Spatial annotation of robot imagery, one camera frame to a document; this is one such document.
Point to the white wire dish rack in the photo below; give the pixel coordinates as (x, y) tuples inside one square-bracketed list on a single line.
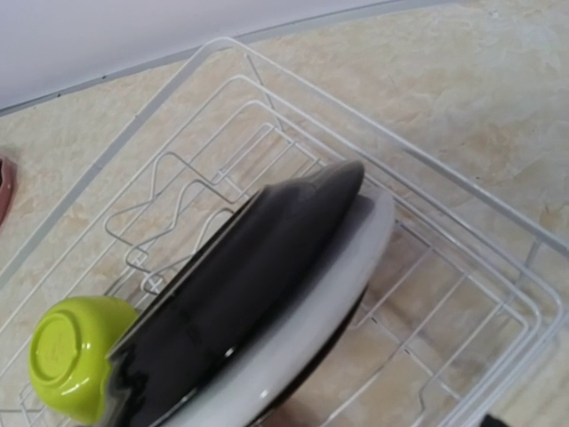
[(464, 300)]

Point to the white red teal plate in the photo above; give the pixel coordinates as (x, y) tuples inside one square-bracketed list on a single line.
[(261, 372)]

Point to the black rimmed plate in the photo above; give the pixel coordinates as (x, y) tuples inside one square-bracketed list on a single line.
[(221, 297)]

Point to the pink polka dot plate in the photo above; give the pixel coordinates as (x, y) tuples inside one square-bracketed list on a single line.
[(8, 186)]

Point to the lime green bowl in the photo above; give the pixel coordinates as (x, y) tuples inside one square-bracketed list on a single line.
[(67, 357)]

